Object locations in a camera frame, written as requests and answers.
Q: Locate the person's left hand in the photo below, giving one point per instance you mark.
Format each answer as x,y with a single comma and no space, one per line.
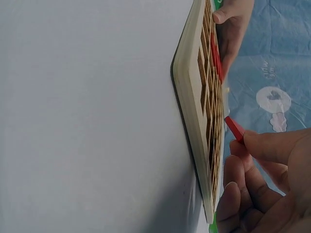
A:
234,29

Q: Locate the person's right hand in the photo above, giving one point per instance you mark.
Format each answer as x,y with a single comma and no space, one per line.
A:
279,194

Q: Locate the person's left fingers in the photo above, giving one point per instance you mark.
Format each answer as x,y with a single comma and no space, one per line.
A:
229,48

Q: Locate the person's left thumb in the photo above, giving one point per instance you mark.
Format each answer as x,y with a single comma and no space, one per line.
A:
222,16

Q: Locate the person's right thumb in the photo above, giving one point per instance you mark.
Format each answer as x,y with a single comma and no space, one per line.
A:
272,143

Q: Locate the red wooden block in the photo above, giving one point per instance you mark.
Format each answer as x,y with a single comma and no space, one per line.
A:
233,128

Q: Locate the wooden grid board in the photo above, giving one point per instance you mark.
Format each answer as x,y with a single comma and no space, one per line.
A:
188,80

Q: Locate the row of red blocks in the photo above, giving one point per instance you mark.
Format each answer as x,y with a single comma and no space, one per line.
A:
216,58

